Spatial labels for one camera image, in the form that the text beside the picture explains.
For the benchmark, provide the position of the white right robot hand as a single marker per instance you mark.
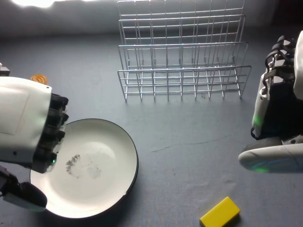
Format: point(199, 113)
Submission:
point(279, 106)

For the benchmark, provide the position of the small orange spiral toy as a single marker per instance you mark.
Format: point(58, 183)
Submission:
point(39, 79)

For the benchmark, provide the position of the yellow rectangular block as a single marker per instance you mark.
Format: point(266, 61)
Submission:
point(221, 212)

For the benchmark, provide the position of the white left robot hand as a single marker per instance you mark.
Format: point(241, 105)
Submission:
point(21, 118)

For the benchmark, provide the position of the white plate with dark rim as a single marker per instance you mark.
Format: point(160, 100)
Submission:
point(94, 184)

